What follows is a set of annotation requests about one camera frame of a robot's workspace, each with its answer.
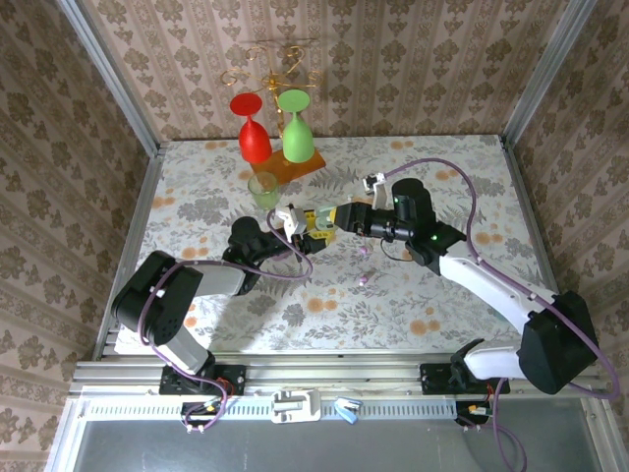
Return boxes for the clear green tumbler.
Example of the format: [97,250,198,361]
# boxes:
[247,171,280,213]

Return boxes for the green wine glass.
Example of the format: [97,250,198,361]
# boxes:
[276,88,315,164]

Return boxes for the red wine glass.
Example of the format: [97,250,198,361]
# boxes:
[229,92,272,164]

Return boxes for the blue clip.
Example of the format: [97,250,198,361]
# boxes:
[333,397,364,426]

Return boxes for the grey metal panel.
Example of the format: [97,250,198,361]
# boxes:
[68,416,608,472]

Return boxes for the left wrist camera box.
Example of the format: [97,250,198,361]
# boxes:
[273,205,309,238]

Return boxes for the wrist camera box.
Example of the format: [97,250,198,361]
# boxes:
[362,171,390,208]
[273,205,309,238]

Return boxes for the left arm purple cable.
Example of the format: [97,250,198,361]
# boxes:
[137,208,315,434]

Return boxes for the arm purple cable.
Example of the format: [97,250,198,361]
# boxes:
[137,208,315,434]
[380,157,621,472]

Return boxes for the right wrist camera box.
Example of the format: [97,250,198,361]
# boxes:
[362,171,390,208]

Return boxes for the gold wire glass rack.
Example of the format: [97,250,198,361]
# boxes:
[220,44,328,184]

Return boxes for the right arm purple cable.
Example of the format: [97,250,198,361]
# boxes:
[380,157,621,472]

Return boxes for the aluminium table side rail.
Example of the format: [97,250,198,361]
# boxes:
[498,137,582,358]
[91,147,166,363]

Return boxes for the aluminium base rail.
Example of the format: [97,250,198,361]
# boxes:
[68,349,609,395]

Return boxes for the white plastic bracket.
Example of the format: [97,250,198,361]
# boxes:
[270,388,322,425]

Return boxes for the black cable connector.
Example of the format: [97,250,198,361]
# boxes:
[455,400,493,427]
[180,400,223,427]

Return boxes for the white slotted cable duct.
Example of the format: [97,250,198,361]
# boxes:
[80,396,459,420]

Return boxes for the aluminium frame post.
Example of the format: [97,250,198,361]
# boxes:
[501,0,600,147]
[56,0,162,156]

